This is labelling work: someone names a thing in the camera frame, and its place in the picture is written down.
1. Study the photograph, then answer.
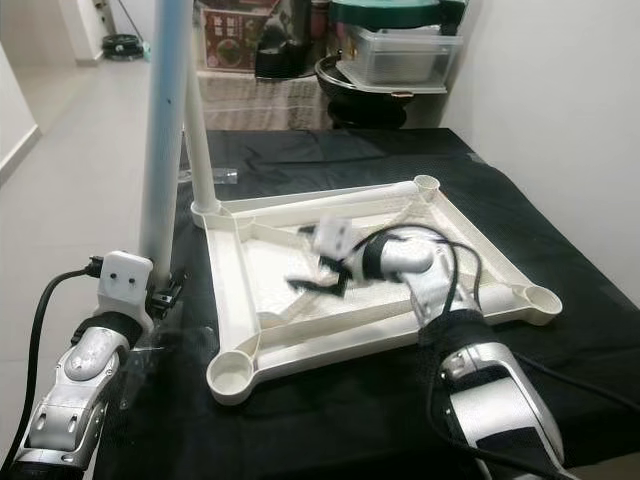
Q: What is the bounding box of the white plastic table leg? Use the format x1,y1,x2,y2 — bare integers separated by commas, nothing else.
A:
138,0,198,284
180,50,226,216
255,290,536,346

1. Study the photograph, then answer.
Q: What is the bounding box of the white plastic children table top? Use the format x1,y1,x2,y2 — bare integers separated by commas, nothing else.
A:
192,175,564,406

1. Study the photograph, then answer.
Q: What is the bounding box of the black wok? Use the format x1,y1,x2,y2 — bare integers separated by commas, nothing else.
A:
315,55,451,126

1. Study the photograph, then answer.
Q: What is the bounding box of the black tablecloth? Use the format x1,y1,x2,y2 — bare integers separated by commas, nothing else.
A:
95,128,640,480

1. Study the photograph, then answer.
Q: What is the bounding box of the black plastic bag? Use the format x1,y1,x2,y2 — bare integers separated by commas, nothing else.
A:
255,0,326,79

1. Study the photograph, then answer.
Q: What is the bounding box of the clear plastic storage box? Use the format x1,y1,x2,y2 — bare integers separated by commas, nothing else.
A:
345,25,466,93

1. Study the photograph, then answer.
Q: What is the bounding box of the dark green round lid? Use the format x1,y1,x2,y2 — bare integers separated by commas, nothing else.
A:
330,0,466,29

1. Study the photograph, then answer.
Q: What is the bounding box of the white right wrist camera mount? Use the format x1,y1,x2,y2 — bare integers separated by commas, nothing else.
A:
315,218,361,263

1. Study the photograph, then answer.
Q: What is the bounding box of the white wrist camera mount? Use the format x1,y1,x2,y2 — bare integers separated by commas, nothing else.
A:
98,252,156,336
315,218,361,263

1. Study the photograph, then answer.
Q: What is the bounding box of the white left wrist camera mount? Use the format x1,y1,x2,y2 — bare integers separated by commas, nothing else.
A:
98,252,156,336

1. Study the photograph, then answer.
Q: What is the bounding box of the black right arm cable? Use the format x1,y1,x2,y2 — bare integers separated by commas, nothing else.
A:
370,222,561,480

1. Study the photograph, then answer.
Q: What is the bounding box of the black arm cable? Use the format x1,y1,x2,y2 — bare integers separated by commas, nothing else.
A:
370,222,561,480
0,262,106,471

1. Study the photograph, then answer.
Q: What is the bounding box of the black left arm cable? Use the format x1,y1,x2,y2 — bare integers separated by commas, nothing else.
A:
0,262,106,471

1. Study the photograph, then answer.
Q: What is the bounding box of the black coiled cable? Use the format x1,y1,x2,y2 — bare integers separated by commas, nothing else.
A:
102,33,146,61

